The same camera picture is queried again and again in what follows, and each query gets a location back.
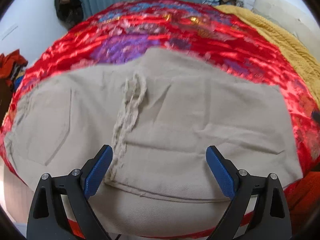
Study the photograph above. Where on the cream pillow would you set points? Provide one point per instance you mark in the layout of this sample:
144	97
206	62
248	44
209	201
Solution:
292	19

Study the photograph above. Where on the mustard yellow knit blanket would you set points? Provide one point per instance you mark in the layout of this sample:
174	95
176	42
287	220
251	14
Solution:
300	58

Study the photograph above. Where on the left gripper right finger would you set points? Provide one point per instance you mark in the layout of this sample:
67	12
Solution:
271	217

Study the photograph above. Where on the red floral satin bedspread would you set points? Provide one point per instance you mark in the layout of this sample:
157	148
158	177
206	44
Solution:
125	30

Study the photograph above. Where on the beige pants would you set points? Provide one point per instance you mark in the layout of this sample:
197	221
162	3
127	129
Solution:
159	113

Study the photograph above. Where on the clothes pile on chair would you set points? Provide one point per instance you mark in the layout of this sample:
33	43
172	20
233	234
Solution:
11	64

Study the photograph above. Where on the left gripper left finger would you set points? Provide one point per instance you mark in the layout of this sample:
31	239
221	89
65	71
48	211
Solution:
47	217

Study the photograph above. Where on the black hanging garment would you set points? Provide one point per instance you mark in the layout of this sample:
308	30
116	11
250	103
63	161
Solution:
69	12

